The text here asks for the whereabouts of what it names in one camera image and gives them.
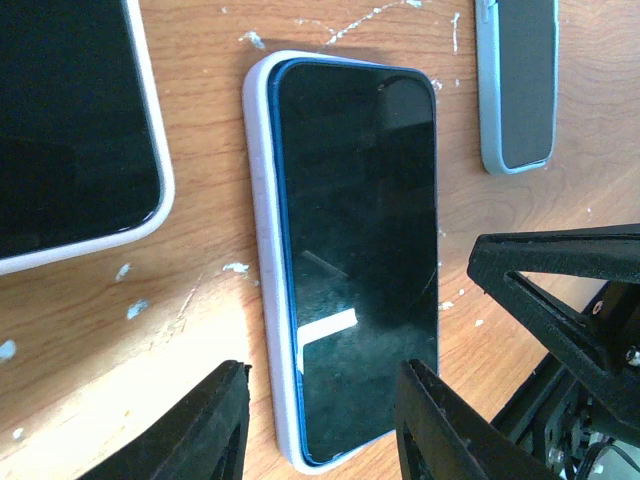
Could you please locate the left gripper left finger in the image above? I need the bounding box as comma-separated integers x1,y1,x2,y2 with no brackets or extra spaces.
82,360,251,479

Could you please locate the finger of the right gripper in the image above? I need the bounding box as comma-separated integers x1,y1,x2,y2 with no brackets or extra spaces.
467,224,639,418

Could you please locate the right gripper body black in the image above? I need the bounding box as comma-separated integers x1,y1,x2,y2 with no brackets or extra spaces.
492,281,639,479

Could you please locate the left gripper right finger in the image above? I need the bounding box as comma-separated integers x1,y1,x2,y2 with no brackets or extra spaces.
394,359,558,479

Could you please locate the light blue phone case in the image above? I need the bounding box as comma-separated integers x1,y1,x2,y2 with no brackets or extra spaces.
475,0,559,175

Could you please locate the pale blue phone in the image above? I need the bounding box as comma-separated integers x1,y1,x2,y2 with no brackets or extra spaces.
498,0,558,170

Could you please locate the lavender phone case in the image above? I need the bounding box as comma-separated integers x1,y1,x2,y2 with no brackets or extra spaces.
241,49,441,476

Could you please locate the pink phone case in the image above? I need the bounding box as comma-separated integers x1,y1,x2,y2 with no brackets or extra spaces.
0,0,176,276

